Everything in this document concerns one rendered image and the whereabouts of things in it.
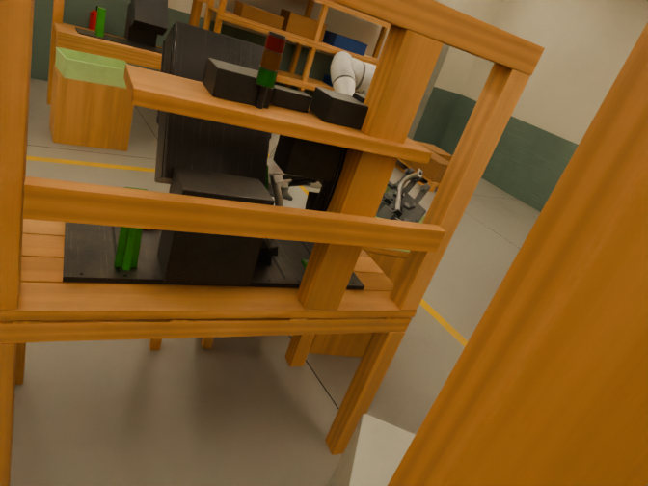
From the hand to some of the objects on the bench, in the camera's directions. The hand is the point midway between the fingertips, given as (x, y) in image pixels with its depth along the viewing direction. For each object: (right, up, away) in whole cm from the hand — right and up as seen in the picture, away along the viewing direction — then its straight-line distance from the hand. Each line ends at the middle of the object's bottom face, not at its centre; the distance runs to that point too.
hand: (281, 179), depth 178 cm
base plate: (-23, -28, +8) cm, 38 cm away
